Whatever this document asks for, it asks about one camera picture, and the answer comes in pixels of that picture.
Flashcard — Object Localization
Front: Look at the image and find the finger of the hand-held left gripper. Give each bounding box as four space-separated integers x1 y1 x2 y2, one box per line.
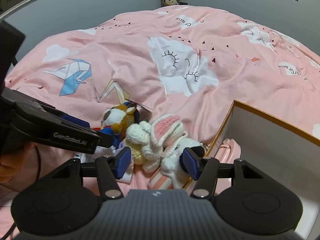
4 88 114 148
60 114 91 130

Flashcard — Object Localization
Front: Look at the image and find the brown white dog plush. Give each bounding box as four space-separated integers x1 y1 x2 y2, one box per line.
96 99 153 155

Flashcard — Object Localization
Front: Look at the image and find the orange cardboard box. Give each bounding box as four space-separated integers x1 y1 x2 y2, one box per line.
182 100 320 220

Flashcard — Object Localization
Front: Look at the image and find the crochet bunny toy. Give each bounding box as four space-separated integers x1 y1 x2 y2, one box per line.
124 114 188 173

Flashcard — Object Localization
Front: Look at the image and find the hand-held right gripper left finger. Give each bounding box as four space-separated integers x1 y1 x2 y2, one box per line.
50 146 132 200

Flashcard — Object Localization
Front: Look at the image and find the black cable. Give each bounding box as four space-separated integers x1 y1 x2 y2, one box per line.
34 145 42 182
4 221 19 239

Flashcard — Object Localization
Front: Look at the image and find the pink printed blanket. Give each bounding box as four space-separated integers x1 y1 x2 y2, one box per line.
0 5 320 205

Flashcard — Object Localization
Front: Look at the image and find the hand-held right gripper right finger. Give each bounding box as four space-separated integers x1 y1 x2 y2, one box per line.
182 147 264 201

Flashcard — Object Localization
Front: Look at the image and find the pink selfie stick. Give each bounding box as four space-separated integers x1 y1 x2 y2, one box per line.
215 138 242 180

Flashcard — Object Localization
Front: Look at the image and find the person's left hand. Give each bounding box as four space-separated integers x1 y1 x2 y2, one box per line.
0 143 38 183

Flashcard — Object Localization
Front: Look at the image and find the white plush with black ear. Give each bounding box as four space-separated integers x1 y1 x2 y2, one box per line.
147 136 208 190

